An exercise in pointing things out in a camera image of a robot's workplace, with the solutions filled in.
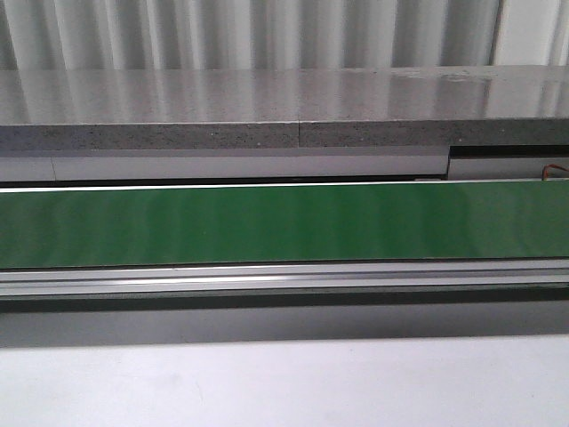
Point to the grey speckled stone counter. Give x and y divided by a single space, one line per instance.
53 110

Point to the aluminium conveyor frame rail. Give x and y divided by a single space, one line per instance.
242 286

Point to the green conveyor belt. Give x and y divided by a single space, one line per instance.
149 226

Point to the white pleated curtain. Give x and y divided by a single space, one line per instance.
281 34

